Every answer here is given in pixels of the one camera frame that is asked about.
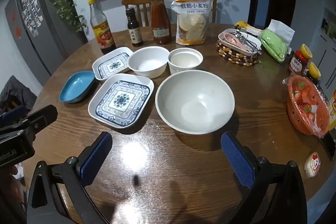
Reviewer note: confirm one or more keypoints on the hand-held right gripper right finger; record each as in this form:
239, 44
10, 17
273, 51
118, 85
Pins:
236, 158

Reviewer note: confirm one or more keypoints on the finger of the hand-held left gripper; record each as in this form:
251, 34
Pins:
39, 117
11, 113

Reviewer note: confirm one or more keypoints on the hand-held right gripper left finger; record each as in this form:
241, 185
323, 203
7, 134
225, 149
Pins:
97, 155

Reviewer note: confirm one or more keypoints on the blue dish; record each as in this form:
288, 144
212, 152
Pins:
76, 86

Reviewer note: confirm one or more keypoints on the large patterned square plate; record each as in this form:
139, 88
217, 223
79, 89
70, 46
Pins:
120, 100

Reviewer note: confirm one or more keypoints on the large white bowl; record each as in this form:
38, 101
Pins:
194, 103

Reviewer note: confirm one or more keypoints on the small patterned square plate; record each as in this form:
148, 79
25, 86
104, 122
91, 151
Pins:
111, 66

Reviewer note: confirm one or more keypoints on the medium white bowl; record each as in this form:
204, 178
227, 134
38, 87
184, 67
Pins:
147, 64

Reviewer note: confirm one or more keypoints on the white ramekin cup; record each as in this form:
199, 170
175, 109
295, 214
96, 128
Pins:
183, 58

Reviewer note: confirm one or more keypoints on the dark cloth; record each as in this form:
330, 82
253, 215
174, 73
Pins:
15, 90

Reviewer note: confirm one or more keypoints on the orange plastic basket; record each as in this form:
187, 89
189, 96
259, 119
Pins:
296, 113

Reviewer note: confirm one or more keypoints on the small white red packet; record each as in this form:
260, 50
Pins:
312, 165

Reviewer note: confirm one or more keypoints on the grey refrigerator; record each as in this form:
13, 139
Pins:
52, 29

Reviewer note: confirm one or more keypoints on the pile of strawberries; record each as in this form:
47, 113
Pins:
302, 92

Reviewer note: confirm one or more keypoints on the dark flat object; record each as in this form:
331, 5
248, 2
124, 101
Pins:
329, 144

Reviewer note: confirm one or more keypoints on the beaded wooden trivet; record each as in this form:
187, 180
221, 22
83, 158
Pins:
236, 58

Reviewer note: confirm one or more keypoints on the vinegar bottle with yellow cap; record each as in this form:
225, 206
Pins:
105, 37

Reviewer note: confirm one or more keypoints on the cluster of fridge photo magnets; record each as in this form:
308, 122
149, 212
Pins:
31, 8

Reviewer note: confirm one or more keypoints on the yellow snack bag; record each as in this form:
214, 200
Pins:
332, 108

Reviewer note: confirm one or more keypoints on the white rectangular tray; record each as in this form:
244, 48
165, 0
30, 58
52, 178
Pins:
231, 47

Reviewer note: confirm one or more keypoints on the red jar with yellow lid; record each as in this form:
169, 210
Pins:
296, 64

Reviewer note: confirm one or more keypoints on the dark jar with yellow lid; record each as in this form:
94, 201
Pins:
314, 71

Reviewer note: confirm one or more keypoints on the metal utensil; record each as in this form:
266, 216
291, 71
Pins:
246, 41

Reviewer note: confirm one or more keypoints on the green tissue pack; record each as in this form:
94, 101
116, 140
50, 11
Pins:
274, 45

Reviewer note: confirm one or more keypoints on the pink spoon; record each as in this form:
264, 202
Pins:
231, 39

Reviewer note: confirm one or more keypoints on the small dark sauce bottle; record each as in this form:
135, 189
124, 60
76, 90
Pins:
135, 35

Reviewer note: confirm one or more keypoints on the yellow packet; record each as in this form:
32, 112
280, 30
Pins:
242, 25

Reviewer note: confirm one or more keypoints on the white paper bag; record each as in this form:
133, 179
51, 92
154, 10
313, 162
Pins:
282, 29

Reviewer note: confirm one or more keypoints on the flour bag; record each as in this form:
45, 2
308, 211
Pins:
193, 27

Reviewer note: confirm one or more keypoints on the red sauce bottle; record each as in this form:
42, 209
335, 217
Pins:
160, 19

